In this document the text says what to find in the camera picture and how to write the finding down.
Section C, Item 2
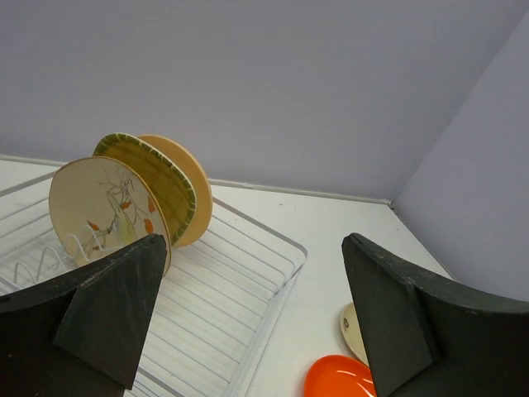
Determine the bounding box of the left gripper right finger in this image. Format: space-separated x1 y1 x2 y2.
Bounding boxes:
342 233 528 396

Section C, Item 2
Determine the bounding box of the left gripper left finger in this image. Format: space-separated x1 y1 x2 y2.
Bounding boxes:
1 234 168 396

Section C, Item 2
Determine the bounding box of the beige floral plate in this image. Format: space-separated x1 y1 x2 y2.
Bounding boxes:
48 156 172 274

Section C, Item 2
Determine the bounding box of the white wire dish rack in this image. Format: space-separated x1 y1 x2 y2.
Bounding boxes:
1 174 307 396

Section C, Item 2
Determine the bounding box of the woven bamboo tray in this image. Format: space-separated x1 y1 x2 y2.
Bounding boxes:
93 132 197 245

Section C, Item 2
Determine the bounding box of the tan round plate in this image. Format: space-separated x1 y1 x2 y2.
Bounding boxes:
140 135 213 246

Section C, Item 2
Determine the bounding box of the small cream plate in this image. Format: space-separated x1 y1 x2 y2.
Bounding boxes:
340 303 369 366

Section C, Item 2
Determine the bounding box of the orange plate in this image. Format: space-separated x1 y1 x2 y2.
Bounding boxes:
303 355 376 397

